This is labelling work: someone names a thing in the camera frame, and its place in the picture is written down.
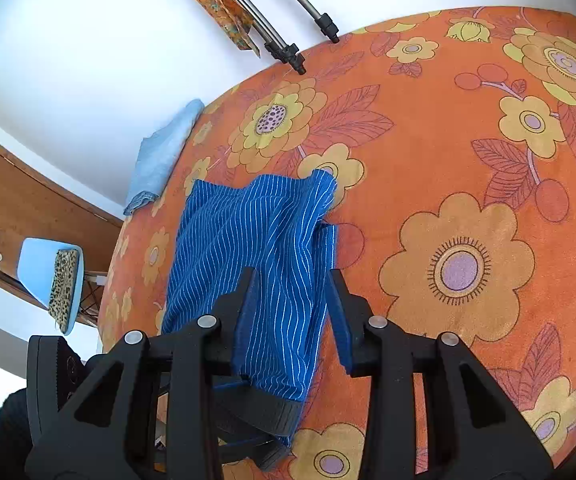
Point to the blue striped shorts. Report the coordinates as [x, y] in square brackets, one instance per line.
[275, 225]

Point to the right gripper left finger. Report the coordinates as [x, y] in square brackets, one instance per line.
[145, 411]

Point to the folded light blue jeans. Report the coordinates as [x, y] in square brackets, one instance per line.
[157, 157]

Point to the wooden door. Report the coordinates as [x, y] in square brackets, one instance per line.
[33, 206]

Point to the light blue chair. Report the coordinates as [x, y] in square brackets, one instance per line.
[35, 271]

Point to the orange floral scarf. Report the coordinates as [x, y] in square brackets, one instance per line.
[234, 20]

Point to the metal camera tripod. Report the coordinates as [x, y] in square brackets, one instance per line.
[278, 22]

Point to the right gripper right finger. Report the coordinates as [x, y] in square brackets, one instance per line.
[434, 411]

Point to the leopard print cushion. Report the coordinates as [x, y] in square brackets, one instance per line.
[63, 287]

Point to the orange floral bed cover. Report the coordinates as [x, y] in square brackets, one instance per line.
[452, 137]

